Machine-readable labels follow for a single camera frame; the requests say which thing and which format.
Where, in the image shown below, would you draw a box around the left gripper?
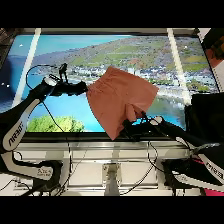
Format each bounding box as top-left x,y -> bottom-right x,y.
58,82 -> 89,97

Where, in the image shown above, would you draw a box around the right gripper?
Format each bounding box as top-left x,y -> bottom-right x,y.
120,117 -> 152,141

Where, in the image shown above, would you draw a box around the pink shorts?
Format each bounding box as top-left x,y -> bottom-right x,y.
86,65 -> 160,141

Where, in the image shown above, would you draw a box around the heap of clothes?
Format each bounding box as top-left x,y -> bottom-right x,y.
202,27 -> 224,69

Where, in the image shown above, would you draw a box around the black garment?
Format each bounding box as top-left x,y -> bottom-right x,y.
184,91 -> 224,146

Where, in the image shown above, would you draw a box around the black cable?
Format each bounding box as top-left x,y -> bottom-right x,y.
25,64 -> 73,174

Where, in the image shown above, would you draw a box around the silver frame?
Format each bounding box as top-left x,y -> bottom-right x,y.
0,139 -> 224,197

